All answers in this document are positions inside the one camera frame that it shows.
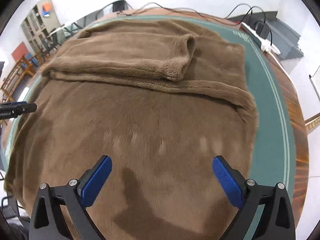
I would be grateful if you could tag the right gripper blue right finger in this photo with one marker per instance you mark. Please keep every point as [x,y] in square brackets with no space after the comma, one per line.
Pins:
[276,220]

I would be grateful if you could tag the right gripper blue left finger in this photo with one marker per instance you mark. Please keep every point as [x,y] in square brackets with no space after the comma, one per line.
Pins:
[47,219]

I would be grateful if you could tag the brown fleece garment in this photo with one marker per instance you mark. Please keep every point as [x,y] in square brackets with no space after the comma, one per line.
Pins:
[140,119]

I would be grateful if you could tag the wooden bench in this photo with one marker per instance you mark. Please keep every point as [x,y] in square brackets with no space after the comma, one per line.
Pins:
[22,67]

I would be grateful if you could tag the green table mat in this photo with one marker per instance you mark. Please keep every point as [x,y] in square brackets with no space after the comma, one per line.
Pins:
[270,129]

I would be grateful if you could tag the glass desk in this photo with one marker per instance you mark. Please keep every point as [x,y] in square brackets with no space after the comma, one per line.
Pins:
[60,35]

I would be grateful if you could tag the grey metal shelf cabinet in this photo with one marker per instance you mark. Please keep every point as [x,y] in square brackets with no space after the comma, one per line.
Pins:
[39,26]

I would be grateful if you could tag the black chair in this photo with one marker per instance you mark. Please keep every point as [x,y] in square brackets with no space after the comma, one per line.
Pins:
[117,6]

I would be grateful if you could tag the white power strip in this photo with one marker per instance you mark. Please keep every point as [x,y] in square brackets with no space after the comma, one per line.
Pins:
[264,44]

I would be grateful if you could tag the grey stairs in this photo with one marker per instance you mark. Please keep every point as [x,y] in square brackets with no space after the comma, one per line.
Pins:
[284,38]

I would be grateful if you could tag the black power adapter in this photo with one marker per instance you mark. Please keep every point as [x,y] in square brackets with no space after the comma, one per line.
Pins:
[262,29]

